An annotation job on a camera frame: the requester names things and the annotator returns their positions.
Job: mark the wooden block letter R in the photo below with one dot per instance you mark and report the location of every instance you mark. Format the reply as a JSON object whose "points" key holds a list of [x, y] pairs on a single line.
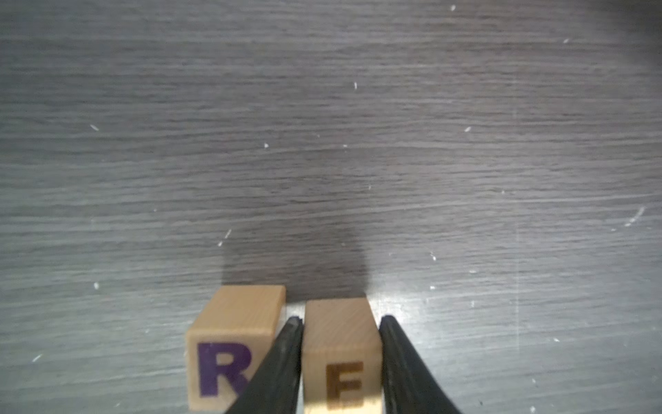
{"points": [[228, 341]]}

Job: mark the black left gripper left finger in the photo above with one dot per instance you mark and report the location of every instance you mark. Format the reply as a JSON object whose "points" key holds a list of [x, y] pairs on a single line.
{"points": [[275, 386]]}

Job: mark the wooden block letter E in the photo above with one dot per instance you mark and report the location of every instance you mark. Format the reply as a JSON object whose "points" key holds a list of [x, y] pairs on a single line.
{"points": [[342, 357]]}

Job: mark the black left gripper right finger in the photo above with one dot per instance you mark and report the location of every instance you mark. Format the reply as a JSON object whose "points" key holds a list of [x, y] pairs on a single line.
{"points": [[409, 386]]}

